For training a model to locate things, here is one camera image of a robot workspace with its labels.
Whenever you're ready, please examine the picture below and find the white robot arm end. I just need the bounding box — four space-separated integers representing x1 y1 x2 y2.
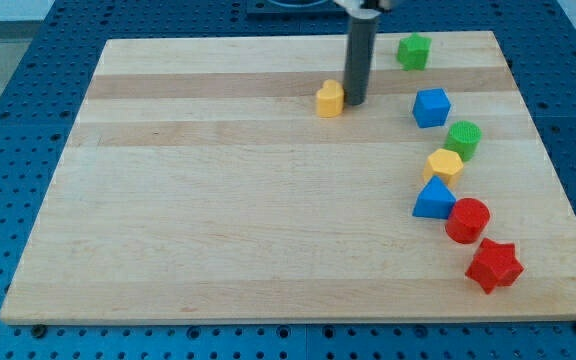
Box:
334 0 399 19

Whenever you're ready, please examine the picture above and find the yellow heart block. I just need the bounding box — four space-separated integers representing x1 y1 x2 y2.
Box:
316 79 345 118

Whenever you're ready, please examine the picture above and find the green star block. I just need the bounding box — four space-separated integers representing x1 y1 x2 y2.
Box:
396 33 432 70

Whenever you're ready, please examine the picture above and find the red star block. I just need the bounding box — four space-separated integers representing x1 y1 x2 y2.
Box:
465 238 524 294

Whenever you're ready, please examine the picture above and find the light wooden board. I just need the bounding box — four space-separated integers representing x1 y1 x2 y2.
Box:
0 31 576 325

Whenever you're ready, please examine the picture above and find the blue triangle block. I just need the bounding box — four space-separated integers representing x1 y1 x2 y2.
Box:
412 176 457 219

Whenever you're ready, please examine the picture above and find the yellow hexagon block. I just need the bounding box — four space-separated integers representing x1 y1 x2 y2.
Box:
422 148 464 189

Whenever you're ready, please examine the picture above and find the blue cube block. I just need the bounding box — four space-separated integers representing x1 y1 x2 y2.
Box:
412 88 451 128

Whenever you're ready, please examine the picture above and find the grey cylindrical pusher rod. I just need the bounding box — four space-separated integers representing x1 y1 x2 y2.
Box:
343 8 380 106

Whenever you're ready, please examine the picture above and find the green cylinder block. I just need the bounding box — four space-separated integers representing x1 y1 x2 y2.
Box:
444 121 482 162

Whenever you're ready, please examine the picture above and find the red cylinder block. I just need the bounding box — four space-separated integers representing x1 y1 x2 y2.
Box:
445 198 491 244

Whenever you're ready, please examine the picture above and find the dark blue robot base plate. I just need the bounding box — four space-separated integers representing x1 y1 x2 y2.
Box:
244 0 345 17

